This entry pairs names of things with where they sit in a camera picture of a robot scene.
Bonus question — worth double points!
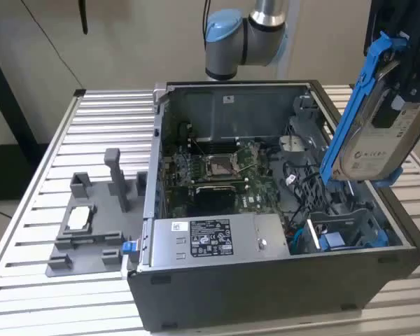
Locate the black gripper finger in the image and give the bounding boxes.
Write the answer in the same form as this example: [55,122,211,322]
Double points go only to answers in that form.
[372,87,406,130]

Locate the hard disk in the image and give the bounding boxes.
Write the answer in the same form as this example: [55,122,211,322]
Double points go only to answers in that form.
[320,30,420,190]

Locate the blue plastic disk carrier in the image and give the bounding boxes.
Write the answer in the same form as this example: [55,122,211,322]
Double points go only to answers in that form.
[318,227,390,251]

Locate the grey metal drive cage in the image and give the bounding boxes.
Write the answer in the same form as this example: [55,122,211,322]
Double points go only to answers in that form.
[278,96,333,158]

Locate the green motherboard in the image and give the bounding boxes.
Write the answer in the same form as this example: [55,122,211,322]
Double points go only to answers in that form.
[162,139,286,220]

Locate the metal socket cover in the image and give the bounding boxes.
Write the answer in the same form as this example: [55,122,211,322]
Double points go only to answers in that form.
[232,142,260,171]

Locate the black RAM slots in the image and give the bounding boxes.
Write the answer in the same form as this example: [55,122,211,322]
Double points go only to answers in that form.
[191,137,243,154]

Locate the CPU socket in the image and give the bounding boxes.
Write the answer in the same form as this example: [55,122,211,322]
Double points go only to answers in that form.
[203,155,232,179]

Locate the black square fan shroud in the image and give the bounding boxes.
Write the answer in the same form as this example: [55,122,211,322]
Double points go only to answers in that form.
[194,184,238,215]

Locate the black open PC case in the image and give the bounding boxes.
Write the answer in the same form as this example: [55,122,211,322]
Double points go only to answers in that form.
[127,79,420,333]

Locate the grey power supply unit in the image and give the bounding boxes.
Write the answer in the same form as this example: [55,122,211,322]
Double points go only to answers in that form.
[150,213,290,272]

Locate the grey parts rack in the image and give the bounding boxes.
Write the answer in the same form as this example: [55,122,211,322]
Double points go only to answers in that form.
[45,148,150,279]

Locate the silver CPU chip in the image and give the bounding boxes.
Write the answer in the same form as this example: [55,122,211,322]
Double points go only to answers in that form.
[66,206,92,230]

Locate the black desk stand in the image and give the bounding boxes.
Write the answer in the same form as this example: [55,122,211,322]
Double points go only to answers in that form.
[0,40,46,201]

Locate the black wire with white label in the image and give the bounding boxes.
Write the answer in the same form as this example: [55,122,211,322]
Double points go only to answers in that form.
[281,160,325,197]

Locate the blue disk wire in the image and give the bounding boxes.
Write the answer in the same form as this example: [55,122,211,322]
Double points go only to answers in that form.
[288,225,305,255]

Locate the black hanging strap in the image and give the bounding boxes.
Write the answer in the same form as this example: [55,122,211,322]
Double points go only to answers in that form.
[77,0,89,35]

